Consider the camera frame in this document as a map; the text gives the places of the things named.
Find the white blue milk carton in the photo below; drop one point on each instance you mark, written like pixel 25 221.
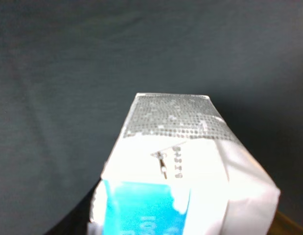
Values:
pixel 178 169

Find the black tablecloth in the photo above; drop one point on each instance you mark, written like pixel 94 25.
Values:
pixel 70 69

